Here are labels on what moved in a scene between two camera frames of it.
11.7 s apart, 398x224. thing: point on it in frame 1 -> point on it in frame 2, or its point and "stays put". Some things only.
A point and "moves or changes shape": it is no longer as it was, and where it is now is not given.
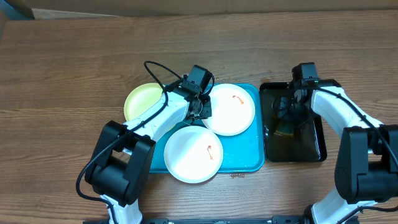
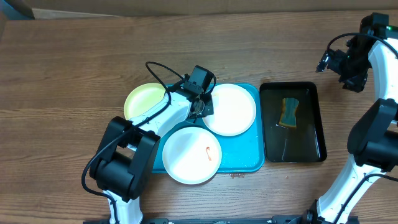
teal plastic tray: (242, 152) stays put
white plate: (193, 154) stays put
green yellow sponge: (285, 130) moves or changes shape
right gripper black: (288, 107) -> (358, 84)
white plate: (232, 109) stays put
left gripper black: (207, 112) stays put
